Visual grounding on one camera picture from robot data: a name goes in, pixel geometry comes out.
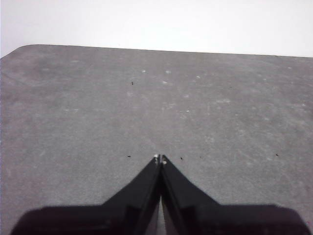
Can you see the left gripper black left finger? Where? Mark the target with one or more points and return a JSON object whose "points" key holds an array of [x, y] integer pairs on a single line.
{"points": [[117, 218]]}

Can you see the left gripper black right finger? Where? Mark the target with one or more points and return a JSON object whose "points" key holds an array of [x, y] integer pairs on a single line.
{"points": [[207, 218]]}

